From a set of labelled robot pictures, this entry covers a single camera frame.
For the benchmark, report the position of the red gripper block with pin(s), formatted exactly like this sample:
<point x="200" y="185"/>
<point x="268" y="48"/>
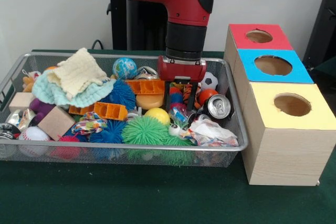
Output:
<point x="181" y="70"/>

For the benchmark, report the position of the mint knitted cloth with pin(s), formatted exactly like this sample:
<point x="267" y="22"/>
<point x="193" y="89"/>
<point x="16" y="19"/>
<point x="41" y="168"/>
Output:
<point x="89" y="95"/>

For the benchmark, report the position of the cream knitted cloth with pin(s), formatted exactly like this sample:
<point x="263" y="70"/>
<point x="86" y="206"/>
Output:
<point x="78" y="73"/>

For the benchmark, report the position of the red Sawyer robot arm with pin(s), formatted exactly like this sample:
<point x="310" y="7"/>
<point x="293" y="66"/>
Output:
<point x="183" y="35"/>

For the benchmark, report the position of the wooden box with three holes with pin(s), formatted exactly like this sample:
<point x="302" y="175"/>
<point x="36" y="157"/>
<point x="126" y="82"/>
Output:
<point x="288" y="155"/>

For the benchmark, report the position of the tiger striped plush toy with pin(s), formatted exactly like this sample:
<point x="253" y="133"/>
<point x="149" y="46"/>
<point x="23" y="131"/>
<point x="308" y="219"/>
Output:
<point x="187" y="94"/>

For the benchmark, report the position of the clear plastic toy packet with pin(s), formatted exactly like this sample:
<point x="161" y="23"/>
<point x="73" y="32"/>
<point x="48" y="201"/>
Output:
<point x="181" y="115"/>

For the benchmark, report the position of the yellow smooth ball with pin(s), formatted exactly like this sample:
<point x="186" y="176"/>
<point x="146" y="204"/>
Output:
<point x="157" y="115"/>

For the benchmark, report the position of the orange long toy block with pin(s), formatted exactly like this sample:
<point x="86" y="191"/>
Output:
<point x="145" y="86"/>
<point x="110" y="111"/>

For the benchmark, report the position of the silver drink can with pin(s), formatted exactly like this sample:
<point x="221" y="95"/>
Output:
<point x="219" y="106"/>

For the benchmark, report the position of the green spiky rubber ball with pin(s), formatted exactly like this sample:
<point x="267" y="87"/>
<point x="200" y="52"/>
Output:
<point x="144" y="130"/>

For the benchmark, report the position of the globe print ball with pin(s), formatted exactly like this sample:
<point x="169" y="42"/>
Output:
<point x="124" y="68"/>

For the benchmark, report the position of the dark green table cloth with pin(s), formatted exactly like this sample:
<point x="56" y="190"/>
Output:
<point x="131" y="197"/>

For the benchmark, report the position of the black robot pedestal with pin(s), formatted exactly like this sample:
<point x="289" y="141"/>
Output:
<point x="141" y="24"/>

